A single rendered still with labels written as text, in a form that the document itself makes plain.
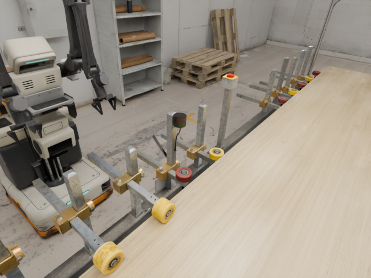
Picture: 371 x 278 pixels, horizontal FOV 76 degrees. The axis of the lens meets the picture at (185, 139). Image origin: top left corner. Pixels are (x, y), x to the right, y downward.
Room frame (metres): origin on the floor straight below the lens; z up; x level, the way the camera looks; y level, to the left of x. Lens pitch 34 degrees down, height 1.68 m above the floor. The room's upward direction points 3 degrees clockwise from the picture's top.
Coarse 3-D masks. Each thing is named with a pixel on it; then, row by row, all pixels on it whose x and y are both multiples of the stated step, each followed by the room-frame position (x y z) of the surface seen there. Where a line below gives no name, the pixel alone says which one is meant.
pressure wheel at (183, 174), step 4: (180, 168) 0.90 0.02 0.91; (184, 168) 0.90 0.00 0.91; (188, 168) 0.90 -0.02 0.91; (176, 172) 0.87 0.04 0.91; (180, 172) 0.87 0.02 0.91; (184, 172) 0.87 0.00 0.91; (188, 172) 0.88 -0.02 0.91; (176, 176) 0.85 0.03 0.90; (180, 176) 0.84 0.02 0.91; (184, 176) 0.84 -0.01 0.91; (188, 176) 0.85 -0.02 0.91; (180, 180) 0.84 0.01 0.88; (184, 180) 0.83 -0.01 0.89; (188, 180) 0.84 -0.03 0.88
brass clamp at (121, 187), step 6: (138, 168) 0.81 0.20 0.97; (126, 174) 0.76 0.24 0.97; (138, 174) 0.77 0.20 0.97; (144, 174) 0.80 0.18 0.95; (114, 180) 0.72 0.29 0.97; (126, 180) 0.73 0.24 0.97; (138, 180) 0.77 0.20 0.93; (114, 186) 0.72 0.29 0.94; (120, 186) 0.70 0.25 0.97; (126, 186) 0.72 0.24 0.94; (120, 192) 0.69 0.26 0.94
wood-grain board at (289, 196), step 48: (336, 96) 1.97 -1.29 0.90; (240, 144) 1.15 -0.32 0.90; (288, 144) 1.18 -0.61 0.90; (336, 144) 1.20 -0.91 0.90; (192, 192) 0.75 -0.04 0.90; (240, 192) 0.77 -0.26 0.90; (288, 192) 0.78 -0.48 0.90; (336, 192) 0.80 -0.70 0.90; (144, 240) 0.50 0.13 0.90; (192, 240) 0.51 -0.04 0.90; (240, 240) 0.52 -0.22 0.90; (288, 240) 0.54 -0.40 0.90; (336, 240) 0.55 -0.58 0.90
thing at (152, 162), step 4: (136, 148) 1.10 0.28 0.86; (140, 152) 1.07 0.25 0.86; (140, 156) 1.04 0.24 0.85; (144, 156) 1.04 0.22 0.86; (148, 156) 1.04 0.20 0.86; (144, 160) 1.03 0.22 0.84; (148, 160) 1.01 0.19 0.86; (152, 160) 1.01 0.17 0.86; (152, 164) 0.99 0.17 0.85; (156, 164) 0.97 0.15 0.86; (160, 164) 0.97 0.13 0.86; (156, 168) 0.97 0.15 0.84; (168, 172) 0.92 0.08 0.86; (172, 172) 0.92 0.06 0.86; (168, 176) 0.91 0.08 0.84; (172, 176) 0.90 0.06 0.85; (176, 180) 0.88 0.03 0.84; (180, 184) 0.86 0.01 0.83; (184, 184) 0.85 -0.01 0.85
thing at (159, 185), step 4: (184, 160) 1.10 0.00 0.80; (180, 164) 1.07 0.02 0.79; (184, 164) 1.10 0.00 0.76; (156, 180) 0.92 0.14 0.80; (160, 180) 0.94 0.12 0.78; (164, 180) 0.97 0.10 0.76; (156, 184) 0.92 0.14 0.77; (160, 184) 0.94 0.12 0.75; (164, 184) 0.97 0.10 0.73; (156, 188) 0.92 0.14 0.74; (160, 188) 0.94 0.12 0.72; (156, 192) 0.92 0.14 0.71
